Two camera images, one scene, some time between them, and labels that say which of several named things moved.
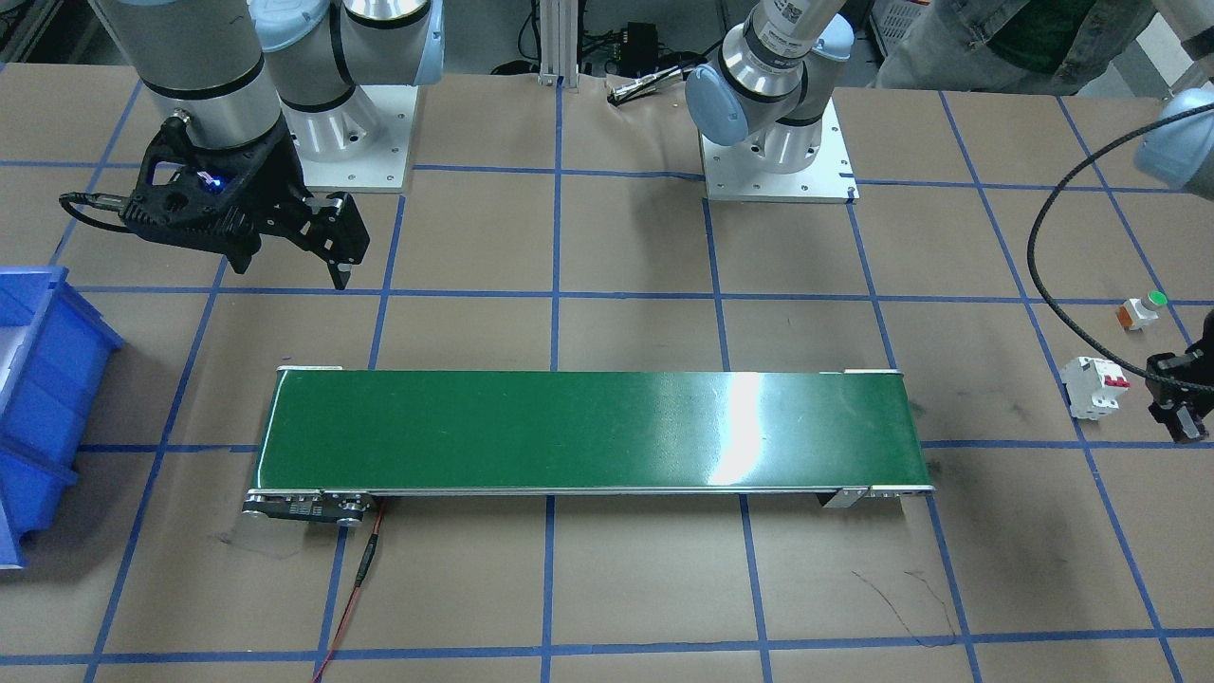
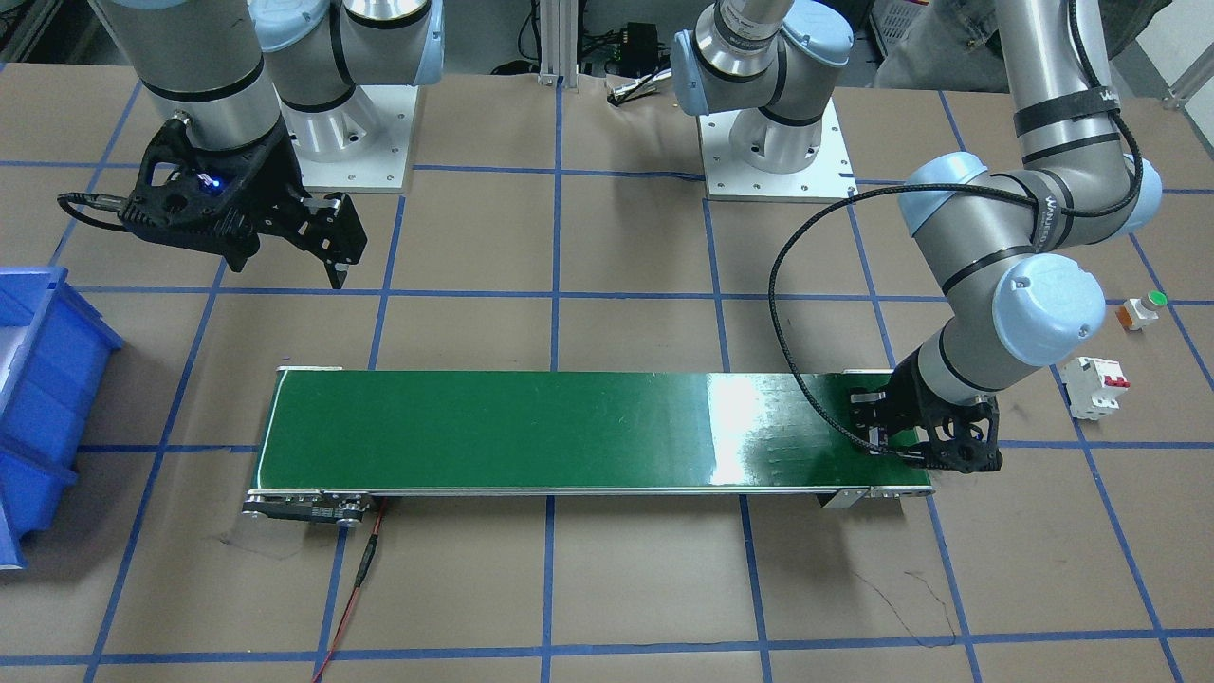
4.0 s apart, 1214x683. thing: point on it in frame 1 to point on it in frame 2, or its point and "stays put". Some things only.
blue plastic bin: [55, 340] stays put
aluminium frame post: [559, 27] stays put
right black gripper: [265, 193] stays put
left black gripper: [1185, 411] to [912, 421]
